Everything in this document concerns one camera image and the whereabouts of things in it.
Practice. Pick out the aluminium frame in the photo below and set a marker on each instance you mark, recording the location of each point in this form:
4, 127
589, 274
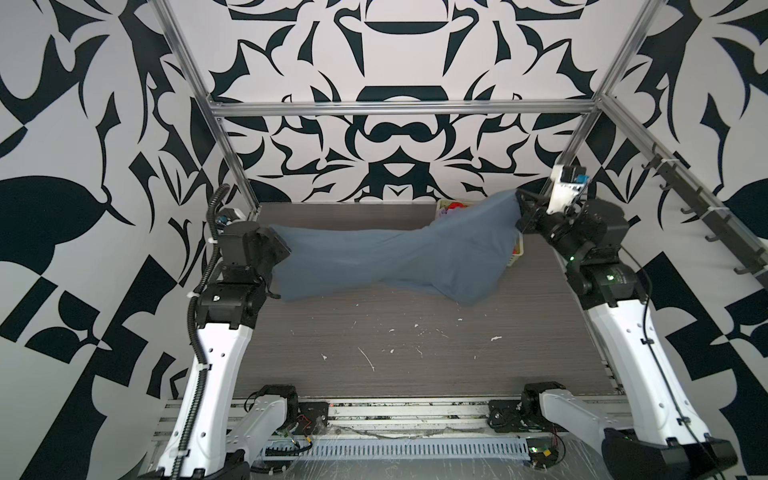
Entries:
357, 115

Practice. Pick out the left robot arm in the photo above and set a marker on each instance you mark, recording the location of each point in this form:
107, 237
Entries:
221, 321

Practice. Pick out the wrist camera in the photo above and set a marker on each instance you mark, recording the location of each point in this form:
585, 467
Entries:
228, 215
568, 183

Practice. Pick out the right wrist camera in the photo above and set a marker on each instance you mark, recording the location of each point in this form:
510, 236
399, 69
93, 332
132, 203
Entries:
568, 183

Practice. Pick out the small electronics board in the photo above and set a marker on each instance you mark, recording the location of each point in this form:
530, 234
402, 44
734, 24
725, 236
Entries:
544, 452

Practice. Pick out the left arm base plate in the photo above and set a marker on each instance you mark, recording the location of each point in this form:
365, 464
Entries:
306, 418

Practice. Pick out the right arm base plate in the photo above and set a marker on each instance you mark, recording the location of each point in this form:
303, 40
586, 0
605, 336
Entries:
519, 415

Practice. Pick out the grey t shirt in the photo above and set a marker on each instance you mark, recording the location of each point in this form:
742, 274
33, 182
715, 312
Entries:
461, 255

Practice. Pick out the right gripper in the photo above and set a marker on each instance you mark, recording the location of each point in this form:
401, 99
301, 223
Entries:
535, 216

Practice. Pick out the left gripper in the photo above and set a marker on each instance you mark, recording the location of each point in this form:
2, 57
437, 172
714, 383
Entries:
265, 236

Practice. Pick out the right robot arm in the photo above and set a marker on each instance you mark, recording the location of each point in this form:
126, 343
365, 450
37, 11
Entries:
666, 439

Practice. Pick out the pale green plastic basket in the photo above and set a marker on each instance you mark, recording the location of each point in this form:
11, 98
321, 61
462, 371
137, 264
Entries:
518, 249

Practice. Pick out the white slotted cable duct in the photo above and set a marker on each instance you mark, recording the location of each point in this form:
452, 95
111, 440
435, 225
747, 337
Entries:
326, 449

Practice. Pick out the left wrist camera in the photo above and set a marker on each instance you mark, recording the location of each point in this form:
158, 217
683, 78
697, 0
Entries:
228, 215

